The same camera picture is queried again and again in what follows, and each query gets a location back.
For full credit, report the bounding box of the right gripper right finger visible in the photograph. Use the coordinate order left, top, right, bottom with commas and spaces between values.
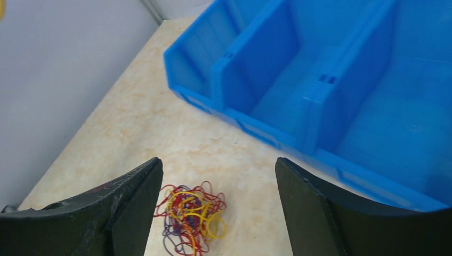
275, 157, 451, 255

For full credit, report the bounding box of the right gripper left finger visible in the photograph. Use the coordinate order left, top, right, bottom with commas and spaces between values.
1, 157, 163, 255

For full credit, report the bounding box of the coloured wire ball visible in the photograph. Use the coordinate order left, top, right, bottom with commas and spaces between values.
154, 180, 227, 255

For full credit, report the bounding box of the blue three-compartment plastic bin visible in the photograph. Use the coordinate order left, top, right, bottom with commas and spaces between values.
164, 1, 451, 211

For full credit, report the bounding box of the left aluminium corner post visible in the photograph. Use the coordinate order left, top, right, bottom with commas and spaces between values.
140, 0, 166, 25

